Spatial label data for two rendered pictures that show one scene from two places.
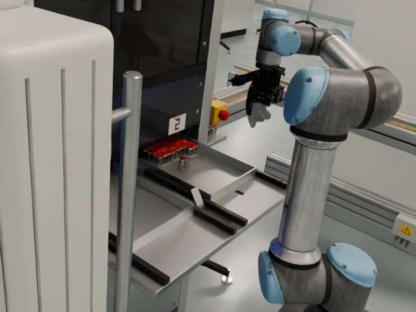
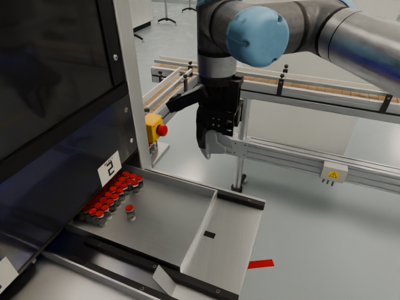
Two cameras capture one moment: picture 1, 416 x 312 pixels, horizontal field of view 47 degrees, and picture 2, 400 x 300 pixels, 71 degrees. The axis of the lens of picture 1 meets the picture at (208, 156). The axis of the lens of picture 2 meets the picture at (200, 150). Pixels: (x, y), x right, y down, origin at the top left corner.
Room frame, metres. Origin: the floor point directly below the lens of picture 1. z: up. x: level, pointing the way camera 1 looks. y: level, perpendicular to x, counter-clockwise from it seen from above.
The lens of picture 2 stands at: (0.89, 0.00, 1.50)
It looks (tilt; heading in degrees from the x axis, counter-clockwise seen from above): 37 degrees down; 348
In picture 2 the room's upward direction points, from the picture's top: straight up
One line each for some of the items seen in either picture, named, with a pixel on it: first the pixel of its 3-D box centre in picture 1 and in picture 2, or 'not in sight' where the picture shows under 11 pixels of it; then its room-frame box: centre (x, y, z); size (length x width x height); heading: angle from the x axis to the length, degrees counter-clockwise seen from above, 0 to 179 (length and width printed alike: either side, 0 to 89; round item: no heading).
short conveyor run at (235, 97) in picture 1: (224, 101); (156, 103); (2.03, -0.04, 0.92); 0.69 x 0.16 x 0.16; 146
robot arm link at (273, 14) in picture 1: (273, 30); (219, 19); (1.40, -0.14, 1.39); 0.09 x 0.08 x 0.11; 9
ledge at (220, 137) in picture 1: (203, 135); (145, 151); (1.75, 0.03, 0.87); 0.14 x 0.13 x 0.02; 56
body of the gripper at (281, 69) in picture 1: (266, 83); (219, 102); (1.40, -0.15, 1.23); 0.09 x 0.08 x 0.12; 55
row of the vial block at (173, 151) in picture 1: (174, 154); (118, 198); (1.49, 0.12, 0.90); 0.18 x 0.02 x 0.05; 146
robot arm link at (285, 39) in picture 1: (288, 39); (256, 32); (1.31, -0.17, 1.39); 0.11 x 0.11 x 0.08; 9
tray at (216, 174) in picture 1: (194, 165); (144, 209); (1.44, 0.04, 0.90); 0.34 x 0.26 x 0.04; 56
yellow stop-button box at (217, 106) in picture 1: (213, 111); (149, 127); (1.72, 0.00, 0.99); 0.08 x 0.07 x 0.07; 56
